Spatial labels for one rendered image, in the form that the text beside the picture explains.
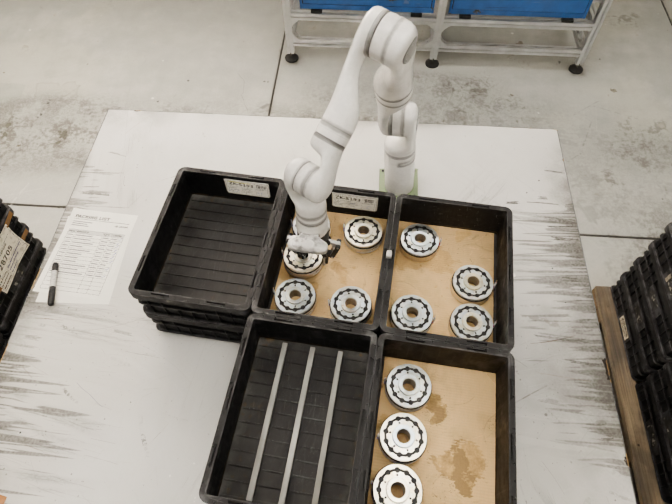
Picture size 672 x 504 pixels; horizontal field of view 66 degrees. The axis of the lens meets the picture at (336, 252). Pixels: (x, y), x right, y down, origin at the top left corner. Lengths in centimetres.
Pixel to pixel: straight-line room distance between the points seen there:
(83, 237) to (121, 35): 217
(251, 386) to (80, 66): 268
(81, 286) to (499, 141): 141
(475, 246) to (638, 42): 260
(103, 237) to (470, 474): 122
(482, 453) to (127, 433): 84
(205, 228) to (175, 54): 211
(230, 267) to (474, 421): 71
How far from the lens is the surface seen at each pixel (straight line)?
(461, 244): 145
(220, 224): 149
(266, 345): 129
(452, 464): 123
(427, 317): 129
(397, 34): 105
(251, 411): 125
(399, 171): 157
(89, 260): 171
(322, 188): 105
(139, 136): 198
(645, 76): 363
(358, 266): 138
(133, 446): 143
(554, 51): 336
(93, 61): 361
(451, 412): 125
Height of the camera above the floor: 202
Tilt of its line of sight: 58 degrees down
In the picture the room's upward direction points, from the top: 1 degrees counter-clockwise
